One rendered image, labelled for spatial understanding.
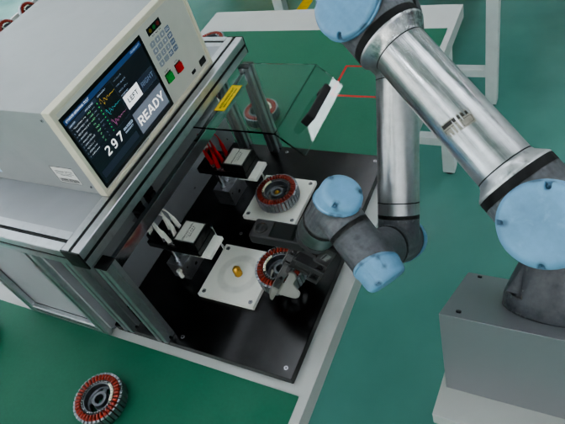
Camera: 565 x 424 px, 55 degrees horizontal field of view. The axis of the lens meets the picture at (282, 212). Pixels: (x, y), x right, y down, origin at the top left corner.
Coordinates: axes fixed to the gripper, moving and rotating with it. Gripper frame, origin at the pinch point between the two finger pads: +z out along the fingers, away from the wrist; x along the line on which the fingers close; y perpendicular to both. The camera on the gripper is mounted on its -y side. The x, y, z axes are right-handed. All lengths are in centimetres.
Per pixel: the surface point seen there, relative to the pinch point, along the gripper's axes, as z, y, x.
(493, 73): 47, 49, 160
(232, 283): 11.3, -8.5, -2.7
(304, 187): 8.4, -3.6, 29.1
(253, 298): 7.7, -2.6, -5.2
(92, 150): -18.8, -41.3, -5.1
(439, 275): 64, 56, 61
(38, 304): 37, -51, -21
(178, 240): 3.9, -23.1, -2.7
